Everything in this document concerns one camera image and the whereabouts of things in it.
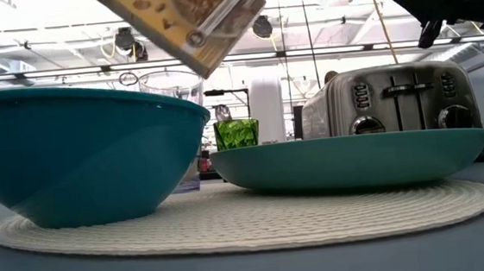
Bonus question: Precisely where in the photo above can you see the clear drinking glass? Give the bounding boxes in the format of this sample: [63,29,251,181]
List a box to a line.
[136,66,212,197]

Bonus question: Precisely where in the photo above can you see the black ceiling cord reel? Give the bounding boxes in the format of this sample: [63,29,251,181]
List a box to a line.
[251,14,275,41]
[112,25,137,52]

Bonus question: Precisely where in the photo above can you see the green round plate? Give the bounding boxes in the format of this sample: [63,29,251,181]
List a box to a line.
[208,124,484,200]

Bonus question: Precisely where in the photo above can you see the yellow raisin nut cereal box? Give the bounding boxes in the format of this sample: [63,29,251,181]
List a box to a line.
[86,0,273,88]

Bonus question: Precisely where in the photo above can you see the stainless steel toaster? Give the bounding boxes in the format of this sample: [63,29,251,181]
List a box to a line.
[297,56,484,142]

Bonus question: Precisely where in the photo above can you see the white round woven placemat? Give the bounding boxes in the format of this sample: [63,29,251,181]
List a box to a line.
[0,161,484,271]

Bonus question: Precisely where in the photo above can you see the white round pillar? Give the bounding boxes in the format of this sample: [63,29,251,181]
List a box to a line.
[248,73,287,147]

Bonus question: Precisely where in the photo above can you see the teal blue bowl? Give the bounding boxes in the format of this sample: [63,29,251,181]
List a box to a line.
[0,72,219,234]

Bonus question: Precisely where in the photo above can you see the yellow cable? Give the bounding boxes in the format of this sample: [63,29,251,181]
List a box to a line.
[364,0,400,66]

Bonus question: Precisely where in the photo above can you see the green faceted cup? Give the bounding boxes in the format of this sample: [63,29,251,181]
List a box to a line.
[212,117,261,153]

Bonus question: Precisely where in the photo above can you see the black toaster power cable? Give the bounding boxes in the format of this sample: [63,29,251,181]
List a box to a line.
[298,0,323,91]

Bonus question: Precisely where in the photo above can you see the brown toast slice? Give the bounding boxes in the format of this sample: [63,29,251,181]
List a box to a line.
[323,70,341,85]

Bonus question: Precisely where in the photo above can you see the black bracket stand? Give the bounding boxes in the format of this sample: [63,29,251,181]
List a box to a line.
[203,86,253,123]

